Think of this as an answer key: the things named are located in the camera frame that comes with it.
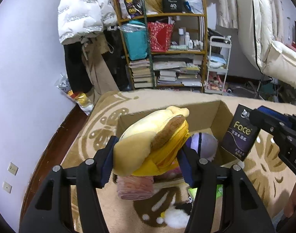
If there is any red patterned bag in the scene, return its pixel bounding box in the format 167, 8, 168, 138
148, 22, 174, 53

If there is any wall socket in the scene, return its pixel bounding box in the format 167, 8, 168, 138
2, 182, 12, 194
8, 162, 19, 176

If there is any pink towel in plastic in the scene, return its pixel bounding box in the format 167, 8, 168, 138
116, 176, 154, 200

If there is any green snack packet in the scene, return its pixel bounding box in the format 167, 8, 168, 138
187, 185, 223, 201

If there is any lower wall socket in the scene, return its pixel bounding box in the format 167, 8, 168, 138
2, 182, 12, 194

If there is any black box with number 40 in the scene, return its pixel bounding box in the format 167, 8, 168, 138
162, 0, 182, 13

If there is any beige patterned round rug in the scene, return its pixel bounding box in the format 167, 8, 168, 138
61, 90, 296, 232

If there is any wooden bookshelf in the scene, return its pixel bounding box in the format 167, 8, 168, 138
113, 0, 209, 91

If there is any plastic bag of toys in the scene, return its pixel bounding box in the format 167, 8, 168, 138
55, 73, 94, 116

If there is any person's right hand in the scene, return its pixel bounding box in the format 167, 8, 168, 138
284, 183, 296, 218

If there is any pink fluffy plush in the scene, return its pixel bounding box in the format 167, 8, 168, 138
162, 166, 182, 179

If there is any stack of books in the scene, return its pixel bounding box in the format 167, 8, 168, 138
129, 59, 153, 89

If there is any purple white round plush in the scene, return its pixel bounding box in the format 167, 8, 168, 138
186, 133, 218, 162

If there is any yellow duck plush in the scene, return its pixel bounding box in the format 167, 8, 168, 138
113, 106, 190, 177

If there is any black Face tissue pack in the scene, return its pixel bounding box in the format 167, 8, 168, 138
221, 104, 260, 162

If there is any open cardboard box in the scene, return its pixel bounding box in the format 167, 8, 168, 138
111, 100, 258, 184

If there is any upper wall socket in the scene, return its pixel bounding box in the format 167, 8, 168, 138
8, 162, 19, 176

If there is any teal storage bag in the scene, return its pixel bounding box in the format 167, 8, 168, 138
119, 20, 148, 61

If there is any white rolling cart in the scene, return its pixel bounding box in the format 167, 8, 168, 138
204, 35, 232, 95

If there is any white puffer jacket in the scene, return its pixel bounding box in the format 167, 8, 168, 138
58, 0, 118, 45

